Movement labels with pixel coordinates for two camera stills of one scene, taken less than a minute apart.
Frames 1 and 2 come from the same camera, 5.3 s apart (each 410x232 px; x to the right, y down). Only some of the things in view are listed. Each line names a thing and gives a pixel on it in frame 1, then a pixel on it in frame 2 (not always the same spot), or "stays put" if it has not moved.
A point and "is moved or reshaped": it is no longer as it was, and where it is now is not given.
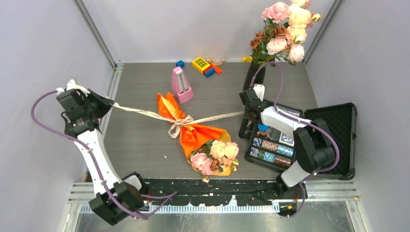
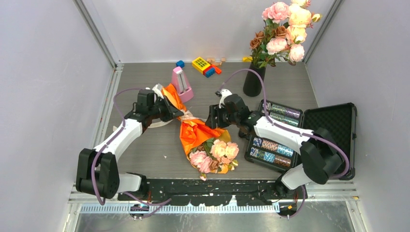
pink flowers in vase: (284, 34) stays put
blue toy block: (180, 63) stays put
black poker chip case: (273, 148) stays put
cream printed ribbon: (178, 121) is moved or reshaped
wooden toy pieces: (212, 61) stays put
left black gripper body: (93, 103) to (161, 109)
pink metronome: (182, 87) stays put
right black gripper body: (247, 116) to (233, 119)
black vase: (258, 79) stays put
